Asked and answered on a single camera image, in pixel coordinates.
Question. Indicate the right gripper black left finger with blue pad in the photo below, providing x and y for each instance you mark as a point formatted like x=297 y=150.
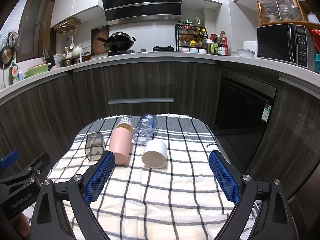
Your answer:
x=50 y=220

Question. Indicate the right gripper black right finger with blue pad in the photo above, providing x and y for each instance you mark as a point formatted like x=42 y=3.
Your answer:
x=274 y=219

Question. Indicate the pink plastic cup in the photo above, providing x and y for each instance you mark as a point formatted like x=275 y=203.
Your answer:
x=120 y=144

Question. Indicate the smoky grey square cup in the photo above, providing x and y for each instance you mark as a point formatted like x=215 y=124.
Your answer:
x=95 y=146

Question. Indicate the white plastic cup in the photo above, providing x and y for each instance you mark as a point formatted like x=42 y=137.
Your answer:
x=155 y=154

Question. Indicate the beige patterned cup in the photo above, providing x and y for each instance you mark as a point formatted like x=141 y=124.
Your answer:
x=125 y=122

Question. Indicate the person's left hand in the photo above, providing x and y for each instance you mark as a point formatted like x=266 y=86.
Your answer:
x=21 y=227

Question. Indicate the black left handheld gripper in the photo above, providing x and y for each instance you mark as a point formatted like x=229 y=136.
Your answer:
x=20 y=191

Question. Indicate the black white checked cloth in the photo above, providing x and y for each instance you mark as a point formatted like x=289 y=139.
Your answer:
x=182 y=200

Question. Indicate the built-in black dishwasher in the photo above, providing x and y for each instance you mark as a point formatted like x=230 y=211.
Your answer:
x=244 y=107

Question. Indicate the clear blue plastic bottle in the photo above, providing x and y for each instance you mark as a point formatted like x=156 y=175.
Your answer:
x=144 y=129

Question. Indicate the green dish soap bottle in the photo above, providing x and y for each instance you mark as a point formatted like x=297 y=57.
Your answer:
x=13 y=74

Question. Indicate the green plastic basin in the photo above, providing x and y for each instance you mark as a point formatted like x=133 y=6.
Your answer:
x=38 y=69

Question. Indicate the white bowl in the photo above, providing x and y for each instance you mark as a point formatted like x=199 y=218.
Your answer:
x=246 y=53

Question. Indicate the black microwave oven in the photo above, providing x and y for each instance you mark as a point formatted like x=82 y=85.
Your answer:
x=289 y=43

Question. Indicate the red-capped sauce bottle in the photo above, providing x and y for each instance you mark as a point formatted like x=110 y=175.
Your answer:
x=222 y=42

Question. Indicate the brown wooden door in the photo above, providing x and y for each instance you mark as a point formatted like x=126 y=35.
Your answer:
x=35 y=31

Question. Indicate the hanging frying pan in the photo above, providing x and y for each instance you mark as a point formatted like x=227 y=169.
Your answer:
x=9 y=46

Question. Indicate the black wok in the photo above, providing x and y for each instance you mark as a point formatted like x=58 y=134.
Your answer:
x=117 y=42

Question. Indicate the black spice rack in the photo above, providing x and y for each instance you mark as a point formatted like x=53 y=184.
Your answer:
x=188 y=36

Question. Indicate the wooden glass-door cabinet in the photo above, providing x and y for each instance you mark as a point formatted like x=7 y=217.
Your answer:
x=299 y=12

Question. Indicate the black range hood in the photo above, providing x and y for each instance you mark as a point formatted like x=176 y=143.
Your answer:
x=127 y=11

